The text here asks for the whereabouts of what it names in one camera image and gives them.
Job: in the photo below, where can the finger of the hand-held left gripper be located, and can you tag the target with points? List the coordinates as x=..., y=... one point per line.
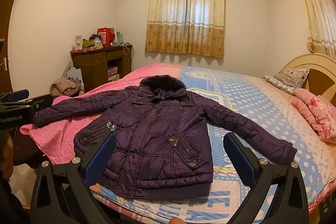
x=17, y=96
x=42, y=106

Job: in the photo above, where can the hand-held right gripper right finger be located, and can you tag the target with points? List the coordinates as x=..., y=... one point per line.
x=241, y=158

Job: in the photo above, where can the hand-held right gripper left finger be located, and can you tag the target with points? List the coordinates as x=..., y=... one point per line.
x=101, y=158

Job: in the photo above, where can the purple padded jacket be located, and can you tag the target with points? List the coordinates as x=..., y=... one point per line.
x=157, y=140

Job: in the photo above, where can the beige clothes pile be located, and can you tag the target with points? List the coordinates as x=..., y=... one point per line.
x=64, y=86

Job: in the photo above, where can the person's left hand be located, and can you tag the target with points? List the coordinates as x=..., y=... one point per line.
x=6, y=146

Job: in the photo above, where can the person's right hand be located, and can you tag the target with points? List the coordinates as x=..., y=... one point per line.
x=178, y=221

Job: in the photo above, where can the pink blanket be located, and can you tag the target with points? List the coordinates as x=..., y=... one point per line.
x=65, y=140

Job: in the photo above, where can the white paper bag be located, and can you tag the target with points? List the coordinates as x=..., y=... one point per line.
x=74, y=74

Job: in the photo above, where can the blue dotted bedsheet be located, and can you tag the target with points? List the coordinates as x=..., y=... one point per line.
x=249, y=98

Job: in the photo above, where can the brown wooden bedside cabinet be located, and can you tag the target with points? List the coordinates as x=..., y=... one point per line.
x=92, y=69

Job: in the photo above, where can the brown wooden door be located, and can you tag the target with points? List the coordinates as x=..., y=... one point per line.
x=10, y=29

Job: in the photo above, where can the white carton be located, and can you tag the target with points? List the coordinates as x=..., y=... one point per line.
x=78, y=43

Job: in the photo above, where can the flat pink box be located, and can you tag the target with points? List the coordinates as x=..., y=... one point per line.
x=90, y=49

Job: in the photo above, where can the green bag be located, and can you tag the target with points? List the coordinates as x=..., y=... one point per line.
x=88, y=43

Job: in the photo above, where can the pink box in desk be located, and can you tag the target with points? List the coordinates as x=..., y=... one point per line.
x=113, y=73

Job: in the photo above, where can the pink floral folded quilt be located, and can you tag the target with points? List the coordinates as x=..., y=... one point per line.
x=315, y=113

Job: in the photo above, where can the patterned pillow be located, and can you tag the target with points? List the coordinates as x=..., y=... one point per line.
x=287, y=79

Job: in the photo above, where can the clear bottle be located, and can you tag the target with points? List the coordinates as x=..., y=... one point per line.
x=119, y=37

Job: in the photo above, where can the cream bed headboard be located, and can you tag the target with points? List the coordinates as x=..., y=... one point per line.
x=315, y=62

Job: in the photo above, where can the beige window curtain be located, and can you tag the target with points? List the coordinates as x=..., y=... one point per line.
x=183, y=16
x=320, y=8

